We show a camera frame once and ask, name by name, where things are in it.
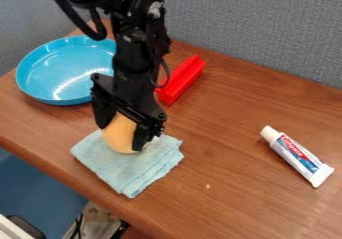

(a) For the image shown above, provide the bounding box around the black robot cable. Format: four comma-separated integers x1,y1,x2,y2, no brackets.
40,0,108,42

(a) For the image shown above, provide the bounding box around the yellow orange ball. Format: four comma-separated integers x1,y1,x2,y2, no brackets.
101,113,136,154

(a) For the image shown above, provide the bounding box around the light blue folded cloth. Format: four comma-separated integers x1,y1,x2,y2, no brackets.
70,130,184,199

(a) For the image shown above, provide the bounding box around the white toothpaste tube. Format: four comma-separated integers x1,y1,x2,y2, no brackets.
260,126,333,188

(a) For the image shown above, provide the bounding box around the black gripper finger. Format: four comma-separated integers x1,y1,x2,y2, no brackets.
90,92,116,129
132,120,162,151

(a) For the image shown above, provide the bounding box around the black cable under table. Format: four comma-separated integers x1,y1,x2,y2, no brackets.
68,212,85,239

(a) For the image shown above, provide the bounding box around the red plastic block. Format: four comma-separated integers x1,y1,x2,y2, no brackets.
154,54,205,106

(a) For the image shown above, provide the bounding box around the blue plate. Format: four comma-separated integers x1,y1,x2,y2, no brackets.
16,35,116,106

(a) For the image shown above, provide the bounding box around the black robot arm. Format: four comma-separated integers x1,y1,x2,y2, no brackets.
54,0,171,154

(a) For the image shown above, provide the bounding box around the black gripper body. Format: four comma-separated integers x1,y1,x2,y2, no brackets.
90,68,167,123

